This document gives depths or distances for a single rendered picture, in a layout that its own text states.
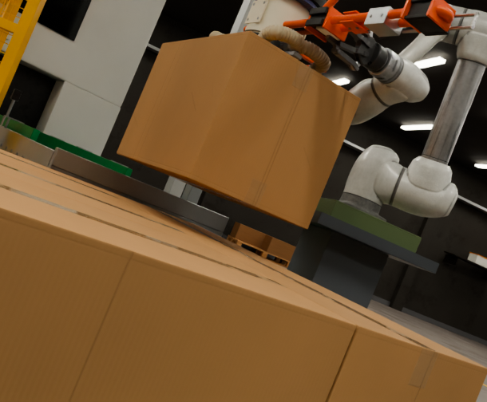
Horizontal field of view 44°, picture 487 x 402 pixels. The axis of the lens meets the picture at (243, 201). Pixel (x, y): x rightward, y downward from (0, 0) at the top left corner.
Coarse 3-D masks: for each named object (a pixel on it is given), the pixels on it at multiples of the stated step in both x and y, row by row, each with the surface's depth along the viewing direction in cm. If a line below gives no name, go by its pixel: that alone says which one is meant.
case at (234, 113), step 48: (192, 48) 179; (240, 48) 152; (144, 96) 199; (192, 96) 166; (240, 96) 153; (288, 96) 160; (336, 96) 167; (144, 144) 183; (192, 144) 155; (240, 144) 156; (288, 144) 163; (336, 144) 170; (240, 192) 158; (288, 192) 165
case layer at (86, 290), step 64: (0, 192) 75; (64, 192) 115; (0, 256) 64; (64, 256) 68; (128, 256) 72; (192, 256) 96; (256, 256) 174; (0, 320) 65; (64, 320) 69; (128, 320) 74; (192, 320) 79; (256, 320) 85; (320, 320) 91; (384, 320) 132; (0, 384) 67; (64, 384) 71; (128, 384) 76; (192, 384) 81; (256, 384) 87; (320, 384) 94; (384, 384) 102; (448, 384) 112
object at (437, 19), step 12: (408, 0) 136; (420, 0) 134; (432, 0) 130; (408, 12) 136; (420, 12) 133; (432, 12) 130; (408, 24) 138; (420, 24) 135; (432, 24) 133; (444, 24) 132
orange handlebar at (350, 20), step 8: (440, 8) 130; (448, 8) 130; (336, 16) 158; (344, 16) 155; (352, 16) 152; (360, 16) 150; (392, 16) 141; (448, 16) 130; (288, 24) 175; (296, 24) 171; (304, 24) 168; (336, 24) 159; (344, 24) 155; (352, 24) 153; (360, 24) 155; (400, 24) 144; (304, 32) 175; (360, 32) 156; (368, 32) 155; (304, 56) 196
